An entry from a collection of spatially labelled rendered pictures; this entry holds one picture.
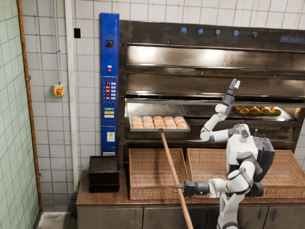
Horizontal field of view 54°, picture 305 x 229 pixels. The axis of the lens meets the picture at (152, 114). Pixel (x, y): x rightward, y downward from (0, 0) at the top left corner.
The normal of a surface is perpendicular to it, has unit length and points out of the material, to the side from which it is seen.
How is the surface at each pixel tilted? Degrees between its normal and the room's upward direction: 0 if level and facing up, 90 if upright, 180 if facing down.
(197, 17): 90
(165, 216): 90
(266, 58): 70
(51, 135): 90
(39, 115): 90
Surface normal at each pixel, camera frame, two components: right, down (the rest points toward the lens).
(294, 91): 0.11, 0.07
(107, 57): 0.09, 0.41
